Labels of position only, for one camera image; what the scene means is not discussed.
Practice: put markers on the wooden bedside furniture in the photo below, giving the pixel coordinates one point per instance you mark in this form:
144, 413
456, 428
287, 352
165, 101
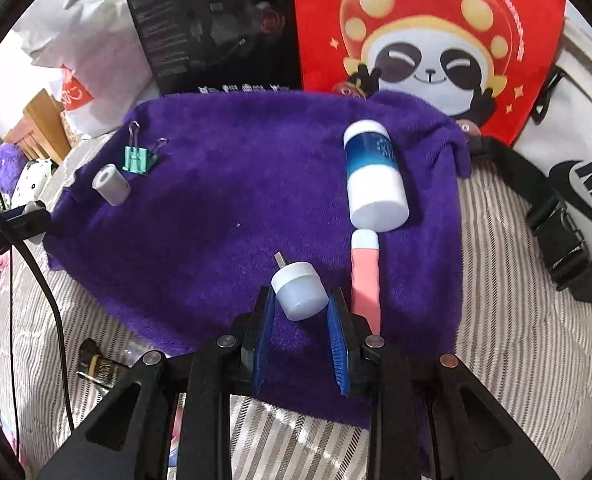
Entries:
40, 115

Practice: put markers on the white plastic shopping bag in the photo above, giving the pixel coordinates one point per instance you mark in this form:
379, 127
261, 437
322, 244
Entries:
100, 85

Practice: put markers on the pink tube with white cap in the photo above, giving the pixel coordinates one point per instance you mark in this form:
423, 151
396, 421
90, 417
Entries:
366, 285

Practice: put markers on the purple towel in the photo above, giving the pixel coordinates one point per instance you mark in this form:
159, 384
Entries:
225, 210

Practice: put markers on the pink correction tape dispenser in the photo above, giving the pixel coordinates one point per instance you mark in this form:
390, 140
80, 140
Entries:
176, 425

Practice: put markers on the white tape roll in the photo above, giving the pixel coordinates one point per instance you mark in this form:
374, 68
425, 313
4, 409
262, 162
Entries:
109, 185

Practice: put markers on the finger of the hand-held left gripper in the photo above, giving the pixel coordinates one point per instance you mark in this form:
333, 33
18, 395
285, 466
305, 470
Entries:
25, 222

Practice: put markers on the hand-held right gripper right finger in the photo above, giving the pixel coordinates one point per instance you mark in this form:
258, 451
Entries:
337, 350

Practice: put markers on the white charger plug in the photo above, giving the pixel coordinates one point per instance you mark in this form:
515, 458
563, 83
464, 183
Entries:
35, 207

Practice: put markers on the black cardboard box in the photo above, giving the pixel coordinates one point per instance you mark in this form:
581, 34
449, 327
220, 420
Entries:
175, 35

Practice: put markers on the blue and white bottle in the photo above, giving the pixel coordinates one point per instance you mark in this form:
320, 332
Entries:
376, 195

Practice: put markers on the brown black tube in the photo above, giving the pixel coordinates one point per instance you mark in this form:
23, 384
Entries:
103, 366

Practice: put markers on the white waist bag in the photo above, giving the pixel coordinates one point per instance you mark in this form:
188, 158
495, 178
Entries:
541, 155

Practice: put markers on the red panda paper bag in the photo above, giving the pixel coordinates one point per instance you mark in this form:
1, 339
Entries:
316, 35

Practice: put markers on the green binder clip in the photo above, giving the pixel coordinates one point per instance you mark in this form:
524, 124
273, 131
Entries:
136, 160

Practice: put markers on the white spotted bag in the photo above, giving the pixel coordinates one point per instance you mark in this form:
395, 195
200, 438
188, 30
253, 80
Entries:
33, 180

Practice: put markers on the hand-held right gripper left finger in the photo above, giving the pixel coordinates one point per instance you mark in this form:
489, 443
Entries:
264, 350

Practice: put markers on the purple plush toy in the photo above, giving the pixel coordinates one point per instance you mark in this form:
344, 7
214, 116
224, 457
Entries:
5, 165

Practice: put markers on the small white round light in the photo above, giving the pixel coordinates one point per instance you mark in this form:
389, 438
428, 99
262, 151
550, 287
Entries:
301, 290

